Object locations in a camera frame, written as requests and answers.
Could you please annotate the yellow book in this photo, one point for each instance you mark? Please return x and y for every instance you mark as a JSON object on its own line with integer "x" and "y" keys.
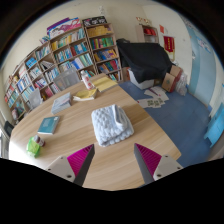
{"x": 105, "y": 83}
{"x": 85, "y": 95}

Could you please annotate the papers on floor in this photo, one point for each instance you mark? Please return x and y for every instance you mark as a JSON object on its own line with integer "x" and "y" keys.
{"x": 153, "y": 99}

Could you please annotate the red-lidded jar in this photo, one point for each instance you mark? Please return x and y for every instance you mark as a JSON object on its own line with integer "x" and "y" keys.
{"x": 40, "y": 140}

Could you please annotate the black cloth cover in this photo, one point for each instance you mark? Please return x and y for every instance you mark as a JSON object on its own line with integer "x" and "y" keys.
{"x": 145, "y": 60}

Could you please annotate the cardboard box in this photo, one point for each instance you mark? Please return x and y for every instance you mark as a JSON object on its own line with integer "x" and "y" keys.
{"x": 170, "y": 80}

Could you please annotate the grey book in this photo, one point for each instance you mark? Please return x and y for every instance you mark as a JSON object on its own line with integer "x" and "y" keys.
{"x": 61, "y": 103}

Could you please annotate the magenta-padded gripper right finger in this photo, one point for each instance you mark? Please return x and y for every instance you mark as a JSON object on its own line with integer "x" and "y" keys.
{"x": 150, "y": 160}

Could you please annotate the wooden bookshelf with books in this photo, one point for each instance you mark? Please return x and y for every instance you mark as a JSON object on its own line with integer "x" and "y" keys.
{"x": 73, "y": 50}

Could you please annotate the grey mesh chair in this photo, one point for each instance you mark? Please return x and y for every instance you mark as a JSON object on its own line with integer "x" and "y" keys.
{"x": 35, "y": 98}
{"x": 67, "y": 79}

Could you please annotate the green plastic bag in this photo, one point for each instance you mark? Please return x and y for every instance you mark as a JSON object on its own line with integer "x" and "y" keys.
{"x": 33, "y": 148}

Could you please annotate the dark office chair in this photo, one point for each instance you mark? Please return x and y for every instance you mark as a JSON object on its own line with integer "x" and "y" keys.
{"x": 8, "y": 128}

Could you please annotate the blue chair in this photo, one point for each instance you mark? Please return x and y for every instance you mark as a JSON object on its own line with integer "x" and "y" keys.
{"x": 216, "y": 128}

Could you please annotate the red wall banner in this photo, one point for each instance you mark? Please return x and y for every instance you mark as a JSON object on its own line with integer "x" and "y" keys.
{"x": 169, "y": 45}

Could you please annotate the white box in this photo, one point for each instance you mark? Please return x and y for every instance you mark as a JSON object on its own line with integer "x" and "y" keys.
{"x": 141, "y": 83}

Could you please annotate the teal book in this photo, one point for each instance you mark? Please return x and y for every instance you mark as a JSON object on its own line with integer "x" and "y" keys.
{"x": 49, "y": 125}

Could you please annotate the white waffle towel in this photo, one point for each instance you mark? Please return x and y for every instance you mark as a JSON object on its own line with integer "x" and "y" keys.
{"x": 110, "y": 126}

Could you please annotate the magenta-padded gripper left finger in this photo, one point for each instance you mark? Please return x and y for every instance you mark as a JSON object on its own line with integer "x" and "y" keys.
{"x": 80, "y": 161}

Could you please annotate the small wooden shelf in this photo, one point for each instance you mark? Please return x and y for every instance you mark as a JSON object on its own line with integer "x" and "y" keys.
{"x": 148, "y": 33}

